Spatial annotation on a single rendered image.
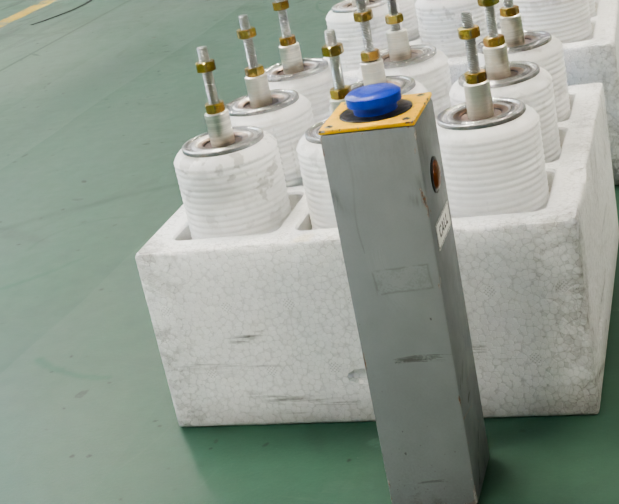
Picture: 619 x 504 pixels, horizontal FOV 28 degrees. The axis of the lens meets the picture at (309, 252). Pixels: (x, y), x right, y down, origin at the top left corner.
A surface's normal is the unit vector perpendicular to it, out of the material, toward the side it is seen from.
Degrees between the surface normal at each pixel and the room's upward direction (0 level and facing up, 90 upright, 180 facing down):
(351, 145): 90
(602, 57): 90
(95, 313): 0
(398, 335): 90
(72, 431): 0
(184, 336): 90
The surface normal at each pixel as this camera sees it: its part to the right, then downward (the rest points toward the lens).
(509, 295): -0.26, 0.40
